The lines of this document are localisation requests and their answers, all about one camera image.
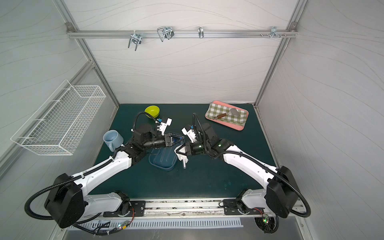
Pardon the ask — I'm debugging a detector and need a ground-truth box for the blue translucent plastic container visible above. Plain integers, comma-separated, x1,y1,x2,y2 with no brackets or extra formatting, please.
149,146,178,172

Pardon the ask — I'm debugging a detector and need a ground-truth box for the metal bracket hook right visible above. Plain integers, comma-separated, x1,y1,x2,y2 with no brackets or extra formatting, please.
260,27,286,39

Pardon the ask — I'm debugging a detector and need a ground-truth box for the light blue ribbed mug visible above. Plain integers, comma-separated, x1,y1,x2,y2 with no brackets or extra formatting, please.
103,130,124,152

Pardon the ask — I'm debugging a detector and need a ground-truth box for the metal clamp hook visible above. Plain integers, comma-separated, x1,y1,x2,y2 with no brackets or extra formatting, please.
157,26,175,42

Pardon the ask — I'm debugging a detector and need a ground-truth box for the white wire basket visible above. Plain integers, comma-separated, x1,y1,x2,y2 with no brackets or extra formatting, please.
11,80,106,156

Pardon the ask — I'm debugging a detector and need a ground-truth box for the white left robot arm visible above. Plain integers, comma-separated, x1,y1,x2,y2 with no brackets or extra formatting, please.
24,119,184,228

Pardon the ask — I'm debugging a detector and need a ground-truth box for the yellow-green plastic bowl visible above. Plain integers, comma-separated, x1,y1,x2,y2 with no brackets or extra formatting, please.
145,105,160,119

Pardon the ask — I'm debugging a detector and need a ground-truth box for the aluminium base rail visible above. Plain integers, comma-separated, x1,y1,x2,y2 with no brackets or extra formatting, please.
101,196,307,218

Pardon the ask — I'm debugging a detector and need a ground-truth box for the spatula with wooden handle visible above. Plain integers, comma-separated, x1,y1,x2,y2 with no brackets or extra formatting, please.
213,108,240,120

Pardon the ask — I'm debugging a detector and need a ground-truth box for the metal U-bolt hook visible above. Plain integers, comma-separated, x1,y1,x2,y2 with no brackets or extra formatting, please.
128,33,142,51

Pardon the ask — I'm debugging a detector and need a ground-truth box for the small metal ring hook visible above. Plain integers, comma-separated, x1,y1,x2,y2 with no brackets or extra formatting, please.
198,27,204,39

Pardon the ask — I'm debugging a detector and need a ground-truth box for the white slotted cable duct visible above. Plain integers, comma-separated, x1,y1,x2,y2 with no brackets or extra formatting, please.
81,218,244,231

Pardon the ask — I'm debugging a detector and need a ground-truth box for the black cooling fan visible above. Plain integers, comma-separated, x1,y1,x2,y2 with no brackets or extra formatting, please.
255,216,280,234

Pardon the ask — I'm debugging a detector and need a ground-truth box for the aluminium top rail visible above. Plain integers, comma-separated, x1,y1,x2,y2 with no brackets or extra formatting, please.
67,29,298,39

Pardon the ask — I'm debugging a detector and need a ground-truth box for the green checkered cloth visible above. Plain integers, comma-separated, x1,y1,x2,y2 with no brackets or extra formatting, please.
206,102,249,126

